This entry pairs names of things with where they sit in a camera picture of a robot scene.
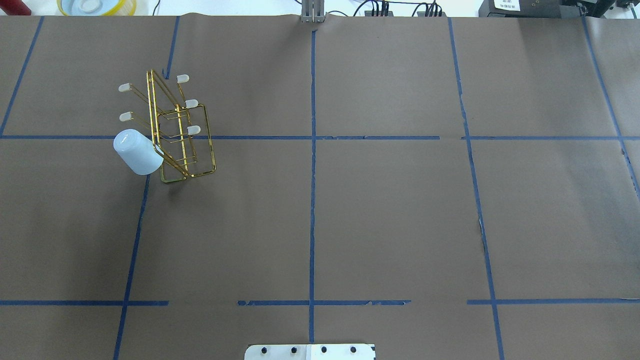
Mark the light blue plastic cup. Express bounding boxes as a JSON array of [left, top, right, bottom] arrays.
[[113, 129, 163, 176]]

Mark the black connector hub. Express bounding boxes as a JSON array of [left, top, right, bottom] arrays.
[[360, 0, 394, 18], [411, 1, 447, 18]]

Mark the black box with label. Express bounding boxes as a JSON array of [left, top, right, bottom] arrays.
[[478, 0, 583, 19]]

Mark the red cylindrical bottle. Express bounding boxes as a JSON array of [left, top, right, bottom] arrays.
[[0, 0, 32, 16]]

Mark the gold wire cup holder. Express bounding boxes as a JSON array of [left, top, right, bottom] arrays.
[[118, 69, 218, 184]]

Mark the aluminium frame post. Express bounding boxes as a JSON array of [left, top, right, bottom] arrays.
[[297, 0, 326, 24]]

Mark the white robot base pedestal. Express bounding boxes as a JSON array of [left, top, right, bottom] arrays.
[[244, 342, 377, 360]]

